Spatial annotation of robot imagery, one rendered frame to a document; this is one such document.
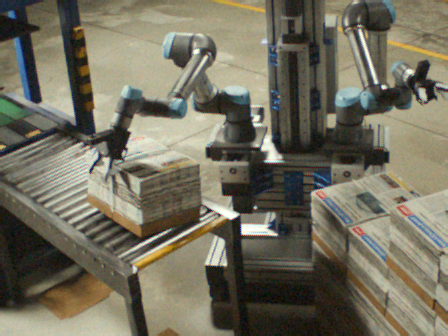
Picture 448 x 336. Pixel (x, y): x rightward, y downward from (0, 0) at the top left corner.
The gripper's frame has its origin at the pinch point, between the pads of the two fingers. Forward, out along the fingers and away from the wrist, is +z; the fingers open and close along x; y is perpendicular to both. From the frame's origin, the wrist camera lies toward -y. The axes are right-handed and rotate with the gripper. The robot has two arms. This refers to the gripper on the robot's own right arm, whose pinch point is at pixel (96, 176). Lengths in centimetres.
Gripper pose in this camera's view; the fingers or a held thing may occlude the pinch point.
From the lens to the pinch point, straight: 277.7
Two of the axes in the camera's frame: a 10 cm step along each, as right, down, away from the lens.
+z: -3.6, 9.3, 0.7
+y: 6.1, 1.8, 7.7
